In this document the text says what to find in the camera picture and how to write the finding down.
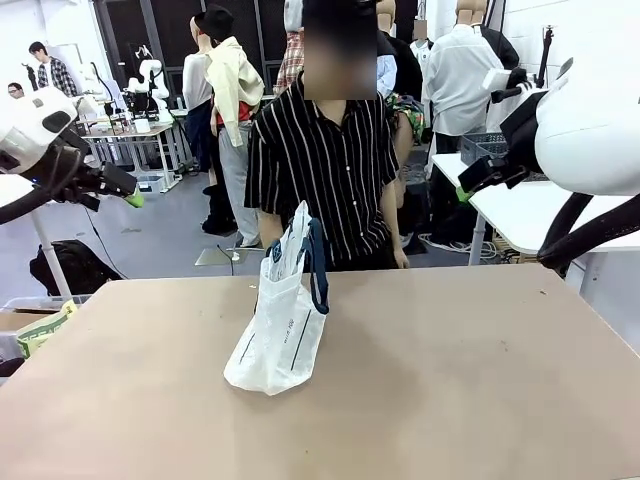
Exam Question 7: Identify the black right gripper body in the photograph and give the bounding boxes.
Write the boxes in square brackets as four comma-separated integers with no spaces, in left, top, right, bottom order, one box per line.
[457,154,532,194]

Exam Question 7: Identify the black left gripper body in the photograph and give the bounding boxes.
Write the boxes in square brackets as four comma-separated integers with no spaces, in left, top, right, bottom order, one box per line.
[69,160,139,211]

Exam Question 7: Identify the person's left forearm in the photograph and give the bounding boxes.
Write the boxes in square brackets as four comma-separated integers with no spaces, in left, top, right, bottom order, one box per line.
[378,180,407,255]

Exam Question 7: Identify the person's right forearm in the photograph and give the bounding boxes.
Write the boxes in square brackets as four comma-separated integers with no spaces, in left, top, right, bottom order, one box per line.
[256,208,285,259]

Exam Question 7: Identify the black floor bag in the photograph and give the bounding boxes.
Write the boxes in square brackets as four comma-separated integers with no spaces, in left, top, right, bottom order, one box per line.
[28,239,124,297]

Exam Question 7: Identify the grey plastic crate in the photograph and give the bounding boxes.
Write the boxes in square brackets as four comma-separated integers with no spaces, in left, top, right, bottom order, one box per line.
[459,132,505,165]
[474,141,550,183]

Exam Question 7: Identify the grey background work table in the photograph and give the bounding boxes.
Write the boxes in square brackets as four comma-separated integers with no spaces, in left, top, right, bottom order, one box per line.
[78,121,184,194]

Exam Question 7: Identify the white side table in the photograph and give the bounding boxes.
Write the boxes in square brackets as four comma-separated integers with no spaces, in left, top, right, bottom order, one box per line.
[428,151,640,267]

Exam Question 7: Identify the mannequin white long shirt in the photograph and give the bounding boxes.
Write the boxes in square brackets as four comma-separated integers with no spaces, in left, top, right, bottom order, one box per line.
[421,0,507,244]

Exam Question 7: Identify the white pole stand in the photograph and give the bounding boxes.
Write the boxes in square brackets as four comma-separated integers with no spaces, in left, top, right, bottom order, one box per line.
[0,172,72,300]

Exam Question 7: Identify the metal floor plate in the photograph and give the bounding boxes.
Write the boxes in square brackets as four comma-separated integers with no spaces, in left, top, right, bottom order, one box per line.
[193,246,267,267]

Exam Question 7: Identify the mannequin white top dark skirt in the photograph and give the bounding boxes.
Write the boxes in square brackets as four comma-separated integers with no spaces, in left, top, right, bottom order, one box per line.
[181,14,221,176]

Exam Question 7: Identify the bystander in plaid shirt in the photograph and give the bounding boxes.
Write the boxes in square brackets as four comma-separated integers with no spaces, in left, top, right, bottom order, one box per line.
[27,40,80,99]

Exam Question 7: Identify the mannequin black top floral shorts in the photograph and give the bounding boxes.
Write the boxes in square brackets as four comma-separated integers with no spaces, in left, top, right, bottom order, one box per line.
[374,0,427,147]

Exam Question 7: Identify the mannequin black jacket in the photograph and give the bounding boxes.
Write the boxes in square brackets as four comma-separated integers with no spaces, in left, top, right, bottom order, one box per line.
[478,24,522,72]

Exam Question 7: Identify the black tripod stand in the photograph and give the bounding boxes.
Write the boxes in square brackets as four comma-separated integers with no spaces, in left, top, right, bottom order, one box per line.
[536,21,560,89]

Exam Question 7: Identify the mannequin cream shirt black hat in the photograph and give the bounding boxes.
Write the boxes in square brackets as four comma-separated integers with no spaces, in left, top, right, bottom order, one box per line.
[192,3,266,249]

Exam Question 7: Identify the mannequin white polo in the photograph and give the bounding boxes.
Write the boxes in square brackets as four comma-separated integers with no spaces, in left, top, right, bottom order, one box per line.
[409,18,435,67]

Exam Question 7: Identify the person in striped black shirt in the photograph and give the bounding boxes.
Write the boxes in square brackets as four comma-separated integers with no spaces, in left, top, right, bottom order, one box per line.
[243,0,402,274]

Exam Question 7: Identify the green printed sack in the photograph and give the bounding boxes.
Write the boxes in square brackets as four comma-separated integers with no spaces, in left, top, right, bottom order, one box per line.
[16,299,80,359]

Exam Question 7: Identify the brown cardboard box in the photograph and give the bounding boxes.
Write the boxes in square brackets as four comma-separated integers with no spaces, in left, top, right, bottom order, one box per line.
[0,309,62,332]

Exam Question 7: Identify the mannequin plaid shirt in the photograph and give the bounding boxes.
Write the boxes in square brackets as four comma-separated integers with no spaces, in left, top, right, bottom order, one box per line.
[273,0,307,97]

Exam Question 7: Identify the white floor cables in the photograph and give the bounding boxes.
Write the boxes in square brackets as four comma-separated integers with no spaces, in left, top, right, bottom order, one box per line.
[417,231,502,262]

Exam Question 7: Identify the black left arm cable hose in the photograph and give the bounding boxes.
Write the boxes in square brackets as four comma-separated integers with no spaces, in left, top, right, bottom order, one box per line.
[0,143,97,225]

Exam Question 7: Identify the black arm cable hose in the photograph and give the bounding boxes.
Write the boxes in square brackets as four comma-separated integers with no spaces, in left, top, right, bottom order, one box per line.
[536,191,640,277]
[0,143,97,225]

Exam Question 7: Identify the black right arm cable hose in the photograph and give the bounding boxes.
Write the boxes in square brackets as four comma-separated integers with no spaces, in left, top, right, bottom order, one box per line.
[536,191,640,277]

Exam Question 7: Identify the thin black floor cable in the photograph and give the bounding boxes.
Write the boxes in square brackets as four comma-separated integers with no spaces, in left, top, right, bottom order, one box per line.
[216,243,237,277]

